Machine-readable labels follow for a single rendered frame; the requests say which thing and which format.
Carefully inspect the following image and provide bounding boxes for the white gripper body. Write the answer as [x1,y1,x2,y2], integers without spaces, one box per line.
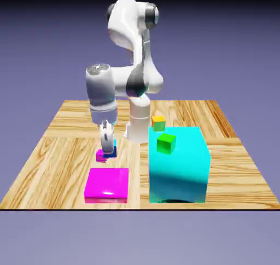
[100,119,115,155]

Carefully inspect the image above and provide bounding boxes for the small blue cube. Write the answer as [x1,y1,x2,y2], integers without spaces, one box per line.
[102,139,118,160]

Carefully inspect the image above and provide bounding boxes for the small magenta cube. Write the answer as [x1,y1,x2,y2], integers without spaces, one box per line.
[95,149,109,163]

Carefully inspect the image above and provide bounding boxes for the small orange cube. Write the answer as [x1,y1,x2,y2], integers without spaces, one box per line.
[151,115,166,132]

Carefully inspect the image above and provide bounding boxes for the small green cube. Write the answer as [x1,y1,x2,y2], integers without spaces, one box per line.
[156,132,177,155]

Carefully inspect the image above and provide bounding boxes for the large magenta box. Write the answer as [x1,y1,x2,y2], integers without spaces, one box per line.
[84,167,130,204]

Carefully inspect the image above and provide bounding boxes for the large cyan box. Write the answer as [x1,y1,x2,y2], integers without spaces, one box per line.
[148,126,212,204]

